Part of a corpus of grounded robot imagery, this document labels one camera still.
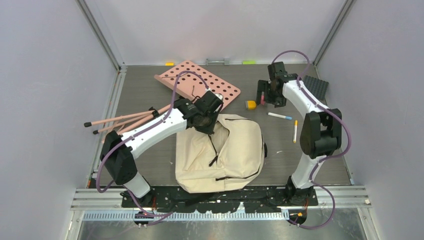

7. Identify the pink eraser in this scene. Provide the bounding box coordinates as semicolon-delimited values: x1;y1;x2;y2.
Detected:
260;92;266;106

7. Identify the cream canvas backpack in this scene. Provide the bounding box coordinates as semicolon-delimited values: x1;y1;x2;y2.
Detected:
175;114;266;194

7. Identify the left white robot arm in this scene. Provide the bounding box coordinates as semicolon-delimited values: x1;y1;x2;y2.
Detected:
99;90;224;207

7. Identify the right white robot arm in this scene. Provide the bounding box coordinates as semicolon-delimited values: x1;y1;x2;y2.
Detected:
255;61;342;205

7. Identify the yellow eraser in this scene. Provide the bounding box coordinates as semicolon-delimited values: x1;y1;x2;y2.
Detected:
245;100;257;110

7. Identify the blue capped white marker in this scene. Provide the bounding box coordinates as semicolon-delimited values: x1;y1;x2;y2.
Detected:
267;112;293;120

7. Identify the green tape piece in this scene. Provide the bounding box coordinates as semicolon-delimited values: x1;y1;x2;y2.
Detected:
241;60;257;65

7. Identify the pink music stand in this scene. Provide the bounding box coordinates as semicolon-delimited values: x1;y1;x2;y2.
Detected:
83;60;241;135

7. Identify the dark grey studded plate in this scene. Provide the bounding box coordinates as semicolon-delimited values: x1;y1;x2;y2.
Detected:
302;75;329;101

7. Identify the yellow capped white marker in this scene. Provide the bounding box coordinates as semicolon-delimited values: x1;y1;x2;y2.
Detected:
292;120;298;144

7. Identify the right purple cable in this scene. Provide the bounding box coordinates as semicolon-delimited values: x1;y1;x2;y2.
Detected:
270;50;353;230

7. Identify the metal wall bracket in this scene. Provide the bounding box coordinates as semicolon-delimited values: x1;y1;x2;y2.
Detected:
205;58;231;66

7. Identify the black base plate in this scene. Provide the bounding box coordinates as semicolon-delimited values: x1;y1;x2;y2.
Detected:
138;185;319;214

